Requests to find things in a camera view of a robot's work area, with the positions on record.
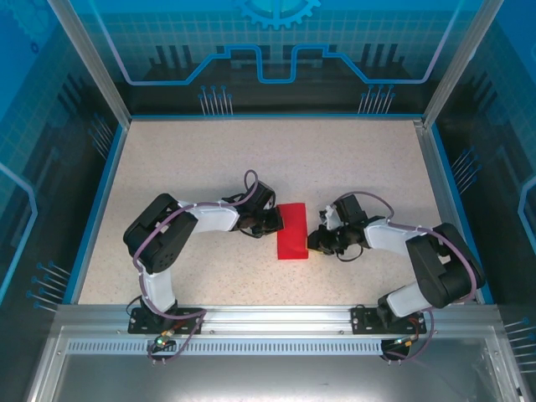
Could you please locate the aluminium mounting rail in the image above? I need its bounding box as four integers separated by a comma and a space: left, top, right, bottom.
54, 304, 503, 336

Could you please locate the blue table edge strip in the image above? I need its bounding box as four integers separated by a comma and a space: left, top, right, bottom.
427, 123, 496, 305
125, 112, 425, 123
61, 123, 129, 305

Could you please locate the aluminium frame post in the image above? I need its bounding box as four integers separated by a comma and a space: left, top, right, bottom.
46, 0, 131, 126
421, 0, 503, 127

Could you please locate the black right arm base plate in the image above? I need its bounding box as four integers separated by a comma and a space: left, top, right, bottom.
350, 305, 429, 336

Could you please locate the steel sheet tray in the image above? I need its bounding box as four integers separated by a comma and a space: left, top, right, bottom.
24, 326, 528, 402

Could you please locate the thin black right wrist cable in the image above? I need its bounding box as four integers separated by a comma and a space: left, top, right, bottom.
334, 245, 366, 264

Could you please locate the slotted aluminium cable duct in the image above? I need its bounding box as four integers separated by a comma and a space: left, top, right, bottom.
64, 339, 502, 356

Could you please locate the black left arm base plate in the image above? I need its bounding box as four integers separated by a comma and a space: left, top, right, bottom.
127, 306, 207, 336

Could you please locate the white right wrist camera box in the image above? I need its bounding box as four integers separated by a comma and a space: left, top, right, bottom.
318, 204, 339, 230

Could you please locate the red cloth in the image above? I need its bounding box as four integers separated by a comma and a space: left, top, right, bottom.
276, 202, 310, 260

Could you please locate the aluminium side rail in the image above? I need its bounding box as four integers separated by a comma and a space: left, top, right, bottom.
413, 119, 481, 305

